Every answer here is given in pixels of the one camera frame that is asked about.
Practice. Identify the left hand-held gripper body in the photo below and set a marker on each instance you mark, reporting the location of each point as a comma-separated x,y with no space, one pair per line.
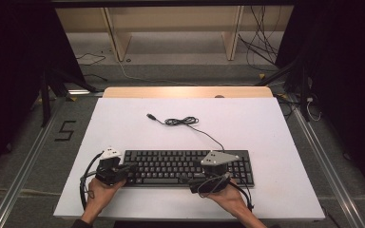
109,171

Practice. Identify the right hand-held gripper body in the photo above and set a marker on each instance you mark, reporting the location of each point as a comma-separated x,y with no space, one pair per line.
217,158

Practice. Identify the black keyboard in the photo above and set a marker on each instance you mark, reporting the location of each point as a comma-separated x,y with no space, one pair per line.
168,167

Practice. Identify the person's left hand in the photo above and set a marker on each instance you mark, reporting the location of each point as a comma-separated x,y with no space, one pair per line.
103,194

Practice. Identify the person's right hand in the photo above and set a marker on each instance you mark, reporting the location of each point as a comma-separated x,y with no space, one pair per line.
229,198

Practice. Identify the white board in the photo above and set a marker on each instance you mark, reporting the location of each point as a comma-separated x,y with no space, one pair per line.
266,133

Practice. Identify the light wooden table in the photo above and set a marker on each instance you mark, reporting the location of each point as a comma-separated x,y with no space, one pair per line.
171,91

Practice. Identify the black metal stand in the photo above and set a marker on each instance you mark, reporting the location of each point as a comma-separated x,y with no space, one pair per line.
303,91
46,101

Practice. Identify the dark curtain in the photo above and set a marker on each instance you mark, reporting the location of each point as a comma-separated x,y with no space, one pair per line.
351,79
9,79

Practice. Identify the short silver rail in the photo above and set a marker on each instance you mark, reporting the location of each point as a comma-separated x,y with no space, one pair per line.
82,92

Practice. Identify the long aluminium rail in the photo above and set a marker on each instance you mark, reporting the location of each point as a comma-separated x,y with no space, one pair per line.
329,171
22,175

